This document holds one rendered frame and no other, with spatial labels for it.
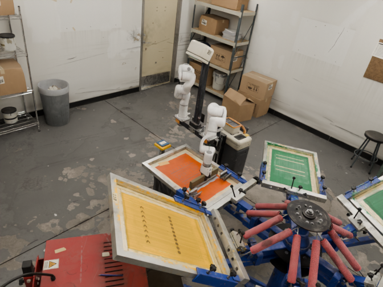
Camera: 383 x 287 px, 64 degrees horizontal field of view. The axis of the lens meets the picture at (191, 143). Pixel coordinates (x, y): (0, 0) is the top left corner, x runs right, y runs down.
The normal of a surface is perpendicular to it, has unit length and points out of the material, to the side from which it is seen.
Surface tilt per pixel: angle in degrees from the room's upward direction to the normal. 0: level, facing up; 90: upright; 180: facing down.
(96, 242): 0
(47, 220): 0
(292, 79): 90
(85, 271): 0
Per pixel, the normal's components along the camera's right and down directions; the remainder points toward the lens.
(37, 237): 0.13, -0.83
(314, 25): -0.70, 0.31
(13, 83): 0.67, 0.47
